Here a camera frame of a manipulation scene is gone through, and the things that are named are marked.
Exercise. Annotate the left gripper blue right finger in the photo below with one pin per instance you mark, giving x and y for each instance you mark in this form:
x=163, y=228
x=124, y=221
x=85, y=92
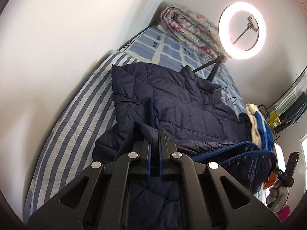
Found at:
x=164, y=156

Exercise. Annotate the dark hanging clothes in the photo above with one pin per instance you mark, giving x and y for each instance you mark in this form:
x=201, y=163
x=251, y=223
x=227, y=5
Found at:
x=295, y=111

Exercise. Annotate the dark navy puffer jacket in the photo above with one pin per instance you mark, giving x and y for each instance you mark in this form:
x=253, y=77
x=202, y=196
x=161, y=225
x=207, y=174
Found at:
x=214, y=168

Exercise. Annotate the window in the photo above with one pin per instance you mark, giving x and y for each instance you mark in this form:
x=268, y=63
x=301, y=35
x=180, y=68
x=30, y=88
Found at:
x=303, y=142

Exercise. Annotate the yellow green box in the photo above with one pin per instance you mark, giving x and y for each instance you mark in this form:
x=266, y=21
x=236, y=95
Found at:
x=273, y=120

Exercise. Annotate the white ring light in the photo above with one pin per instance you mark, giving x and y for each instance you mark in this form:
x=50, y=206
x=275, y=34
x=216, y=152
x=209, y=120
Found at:
x=237, y=39

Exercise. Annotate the floral folded quilt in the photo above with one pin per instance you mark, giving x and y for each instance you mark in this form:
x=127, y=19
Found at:
x=193, y=29

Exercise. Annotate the blue white striped sheet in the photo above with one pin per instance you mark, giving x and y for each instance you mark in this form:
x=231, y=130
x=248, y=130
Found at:
x=68, y=148

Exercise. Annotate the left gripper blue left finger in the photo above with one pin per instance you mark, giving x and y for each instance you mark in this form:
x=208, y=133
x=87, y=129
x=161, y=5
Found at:
x=147, y=141

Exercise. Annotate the blue and cream clothes pile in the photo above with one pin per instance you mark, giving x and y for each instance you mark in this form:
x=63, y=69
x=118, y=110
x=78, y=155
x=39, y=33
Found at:
x=259, y=131

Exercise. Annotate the black phone holder clamp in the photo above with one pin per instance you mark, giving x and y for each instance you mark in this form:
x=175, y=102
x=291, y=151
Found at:
x=252, y=23

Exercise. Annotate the striped white hanging cloth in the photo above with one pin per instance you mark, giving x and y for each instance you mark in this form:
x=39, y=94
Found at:
x=296, y=90

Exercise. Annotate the black clothes rack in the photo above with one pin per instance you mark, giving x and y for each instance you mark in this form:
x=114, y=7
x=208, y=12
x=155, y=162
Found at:
x=278, y=130

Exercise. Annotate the blue checked bed sheet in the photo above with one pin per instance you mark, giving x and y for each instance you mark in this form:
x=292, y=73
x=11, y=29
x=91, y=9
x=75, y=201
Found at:
x=154, y=46

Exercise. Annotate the right gloved hand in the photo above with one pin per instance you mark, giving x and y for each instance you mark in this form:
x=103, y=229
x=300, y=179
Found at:
x=277, y=197

